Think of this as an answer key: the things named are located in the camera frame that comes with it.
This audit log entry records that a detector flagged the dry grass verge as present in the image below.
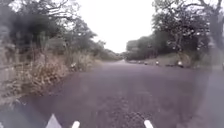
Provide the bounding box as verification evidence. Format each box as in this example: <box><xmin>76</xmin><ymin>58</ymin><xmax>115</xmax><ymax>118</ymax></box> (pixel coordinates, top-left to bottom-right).
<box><xmin>0</xmin><ymin>49</ymin><xmax>104</xmax><ymax>108</ymax></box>
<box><xmin>128</xmin><ymin>51</ymin><xmax>224</xmax><ymax>71</ymax></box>

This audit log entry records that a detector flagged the row of low roadside bollards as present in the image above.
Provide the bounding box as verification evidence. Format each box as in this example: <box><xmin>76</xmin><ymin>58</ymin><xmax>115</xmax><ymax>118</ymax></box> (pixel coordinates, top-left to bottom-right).
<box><xmin>128</xmin><ymin>59</ymin><xmax>185</xmax><ymax>69</ymax></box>

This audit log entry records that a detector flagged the robot's own part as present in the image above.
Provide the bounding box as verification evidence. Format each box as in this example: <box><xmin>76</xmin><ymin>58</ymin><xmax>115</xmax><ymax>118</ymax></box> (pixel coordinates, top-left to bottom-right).
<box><xmin>143</xmin><ymin>119</ymin><xmax>155</xmax><ymax>128</ymax></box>
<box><xmin>71</xmin><ymin>120</ymin><xmax>81</xmax><ymax>128</ymax></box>

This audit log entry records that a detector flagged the row of trees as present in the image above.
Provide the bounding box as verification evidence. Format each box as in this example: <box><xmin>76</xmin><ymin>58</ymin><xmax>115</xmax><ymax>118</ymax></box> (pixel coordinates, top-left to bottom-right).
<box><xmin>121</xmin><ymin>0</ymin><xmax>224</xmax><ymax>63</ymax></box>
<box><xmin>0</xmin><ymin>0</ymin><xmax>123</xmax><ymax>63</ymax></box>

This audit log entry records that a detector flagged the grey asphalt road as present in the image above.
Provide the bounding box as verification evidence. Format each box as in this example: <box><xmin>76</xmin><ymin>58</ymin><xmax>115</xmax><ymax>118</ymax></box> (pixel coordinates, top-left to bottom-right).
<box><xmin>0</xmin><ymin>59</ymin><xmax>224</xmax><ymax>128</ymax></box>

